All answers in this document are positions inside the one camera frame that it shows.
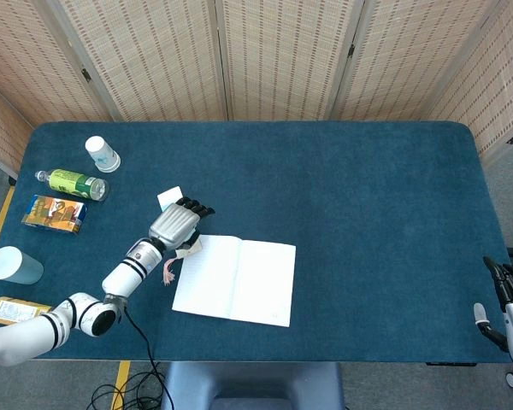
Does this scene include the yellow label tea bottle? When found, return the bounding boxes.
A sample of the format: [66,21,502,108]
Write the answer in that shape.
[0,296,53,325]

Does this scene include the green label plastic bottle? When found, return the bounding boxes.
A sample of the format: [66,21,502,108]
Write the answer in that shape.
[34,168,110,202]

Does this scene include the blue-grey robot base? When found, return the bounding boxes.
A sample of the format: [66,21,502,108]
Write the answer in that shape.
[160,361,347,410]

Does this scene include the bamboo folding screen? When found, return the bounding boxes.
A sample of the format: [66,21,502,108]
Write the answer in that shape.
[0,0,513,180]

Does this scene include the white paper cup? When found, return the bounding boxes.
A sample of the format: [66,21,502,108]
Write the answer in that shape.
[84,135,122,173]

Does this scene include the teal bookmark with pink tassel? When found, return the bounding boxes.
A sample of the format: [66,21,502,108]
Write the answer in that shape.
[156,185,203,286]

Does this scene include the dark blue table cloth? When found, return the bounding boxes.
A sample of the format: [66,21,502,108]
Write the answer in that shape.
[0,120,513,364]

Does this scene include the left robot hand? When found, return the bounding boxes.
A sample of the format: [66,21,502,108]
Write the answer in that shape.
[148,196,215,257]

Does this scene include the black floor cables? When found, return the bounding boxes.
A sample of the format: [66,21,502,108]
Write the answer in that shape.
[87,369,168,410]

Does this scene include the open white lined notebook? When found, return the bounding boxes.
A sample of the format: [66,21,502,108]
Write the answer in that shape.
[171,233,298,329]

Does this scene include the light blue white bottle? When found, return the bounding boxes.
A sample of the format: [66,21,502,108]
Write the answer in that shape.
[0,245,44,286]

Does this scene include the orange and blue carton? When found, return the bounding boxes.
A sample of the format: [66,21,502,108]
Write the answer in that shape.
[21,194,88,234]

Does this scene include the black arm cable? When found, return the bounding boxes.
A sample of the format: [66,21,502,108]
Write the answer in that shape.
[122,306,162,373]

